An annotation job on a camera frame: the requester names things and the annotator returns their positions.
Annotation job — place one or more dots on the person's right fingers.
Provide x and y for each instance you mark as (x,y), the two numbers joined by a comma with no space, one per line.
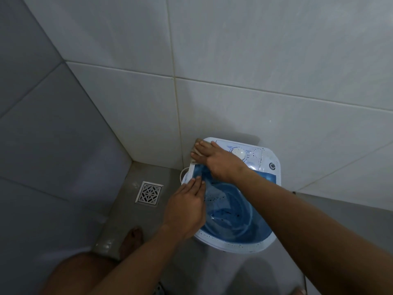
(206,147)

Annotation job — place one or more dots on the person's left forearm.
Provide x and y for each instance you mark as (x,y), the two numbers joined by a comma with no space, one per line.
(138,264)

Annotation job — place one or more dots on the person's left leg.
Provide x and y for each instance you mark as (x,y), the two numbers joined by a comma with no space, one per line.
(79,273)

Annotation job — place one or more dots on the white round timer dial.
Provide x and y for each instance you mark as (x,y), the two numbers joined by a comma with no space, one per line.
(239,153)

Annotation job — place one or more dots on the person's right hand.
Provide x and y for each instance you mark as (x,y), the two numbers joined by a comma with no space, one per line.
(222,164)

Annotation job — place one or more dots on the beige cleaning sponge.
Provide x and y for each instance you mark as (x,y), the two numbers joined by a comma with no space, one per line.
(196,150)

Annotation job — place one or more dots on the square metal floor drain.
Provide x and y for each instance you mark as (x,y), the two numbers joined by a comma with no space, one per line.
(149,193)

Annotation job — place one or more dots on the person's right forearm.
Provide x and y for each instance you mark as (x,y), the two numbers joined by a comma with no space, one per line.
(307,230)

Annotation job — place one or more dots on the white and blue washing machine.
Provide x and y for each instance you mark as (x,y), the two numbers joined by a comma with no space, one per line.
(233,218)

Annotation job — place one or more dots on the person's left hand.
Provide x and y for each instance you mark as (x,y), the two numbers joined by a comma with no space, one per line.
(184,211)

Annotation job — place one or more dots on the person's left fingers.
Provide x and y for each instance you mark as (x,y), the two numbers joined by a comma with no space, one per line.
(194,188)

